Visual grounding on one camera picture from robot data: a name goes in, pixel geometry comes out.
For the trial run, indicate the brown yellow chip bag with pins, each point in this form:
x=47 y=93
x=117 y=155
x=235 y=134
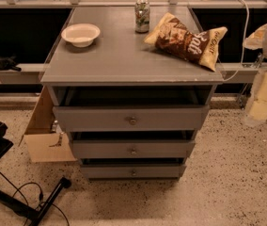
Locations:
x=173 y=37

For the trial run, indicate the black cloth on rail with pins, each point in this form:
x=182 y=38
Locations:
x=8 y=63

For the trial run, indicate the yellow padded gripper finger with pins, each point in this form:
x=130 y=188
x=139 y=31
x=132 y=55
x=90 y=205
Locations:
x=256 y=108

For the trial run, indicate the brown cardboard box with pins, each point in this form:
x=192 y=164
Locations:
x=45 y=140

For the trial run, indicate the grey bottom drawer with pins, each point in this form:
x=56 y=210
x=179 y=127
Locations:
x=165 y=171

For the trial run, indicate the white paper bowl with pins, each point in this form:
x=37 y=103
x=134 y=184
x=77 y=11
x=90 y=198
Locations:
x=80 y=35

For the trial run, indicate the grey drawer cabinet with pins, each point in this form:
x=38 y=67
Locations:
x=119 y=69

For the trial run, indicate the grey top drawer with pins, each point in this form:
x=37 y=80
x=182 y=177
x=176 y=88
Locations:
x=112 y=119

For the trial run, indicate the black stand base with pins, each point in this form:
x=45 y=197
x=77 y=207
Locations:
x=22 y=208

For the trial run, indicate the metal railing frame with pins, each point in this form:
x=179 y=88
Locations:
x=22 y=20

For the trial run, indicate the green soda can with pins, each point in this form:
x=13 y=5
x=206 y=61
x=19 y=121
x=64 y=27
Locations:
x=142 y=11

